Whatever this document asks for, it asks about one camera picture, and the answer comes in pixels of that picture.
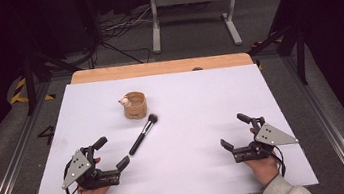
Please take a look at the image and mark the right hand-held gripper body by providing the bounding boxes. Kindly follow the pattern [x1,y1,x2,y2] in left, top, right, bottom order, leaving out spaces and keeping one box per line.
[228,112,302,164]

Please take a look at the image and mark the wooden cup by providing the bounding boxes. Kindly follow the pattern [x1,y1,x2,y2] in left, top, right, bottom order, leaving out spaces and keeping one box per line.
[120,90,149,121]

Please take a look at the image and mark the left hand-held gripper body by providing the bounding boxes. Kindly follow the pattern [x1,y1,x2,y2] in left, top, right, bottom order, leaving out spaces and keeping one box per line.
[57,143,122,194]

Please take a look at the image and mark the wooden table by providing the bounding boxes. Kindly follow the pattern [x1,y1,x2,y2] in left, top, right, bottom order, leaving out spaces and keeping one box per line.
[69,47,254,89]

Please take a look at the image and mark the black floor cable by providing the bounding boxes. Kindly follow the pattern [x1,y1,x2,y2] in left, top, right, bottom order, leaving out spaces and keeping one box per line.
[98,35,153,70]

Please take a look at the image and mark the black makeup brush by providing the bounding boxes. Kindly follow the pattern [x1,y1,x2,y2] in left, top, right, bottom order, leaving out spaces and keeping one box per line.
[123,112,164,157]

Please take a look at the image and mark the right hand-held gripper cable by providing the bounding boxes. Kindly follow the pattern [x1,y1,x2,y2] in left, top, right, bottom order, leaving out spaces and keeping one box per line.
[270,144,288,178]

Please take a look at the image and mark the black tripod stand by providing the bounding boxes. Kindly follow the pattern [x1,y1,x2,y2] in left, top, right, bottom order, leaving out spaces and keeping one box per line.
[245,21,311,92]
[17,38,89,117]

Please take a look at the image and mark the white table sheet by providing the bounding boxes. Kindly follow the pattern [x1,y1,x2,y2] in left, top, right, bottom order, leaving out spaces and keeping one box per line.
[15,53,320,194]

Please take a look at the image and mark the yellow black floor tape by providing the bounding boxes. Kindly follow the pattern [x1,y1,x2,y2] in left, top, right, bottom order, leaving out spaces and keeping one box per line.
[5,73,57,106]
[250,35,288,71]

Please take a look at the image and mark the person's right hand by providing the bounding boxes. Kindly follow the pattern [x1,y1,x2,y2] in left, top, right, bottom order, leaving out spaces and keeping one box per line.
[244,154,283,190]

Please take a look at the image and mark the bundle of floor cables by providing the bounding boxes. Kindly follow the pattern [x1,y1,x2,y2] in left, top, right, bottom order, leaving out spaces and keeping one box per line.
[97,6,156,41]

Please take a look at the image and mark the small animal figure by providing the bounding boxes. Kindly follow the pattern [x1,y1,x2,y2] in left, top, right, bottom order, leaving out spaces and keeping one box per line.
[118,96,132,109]

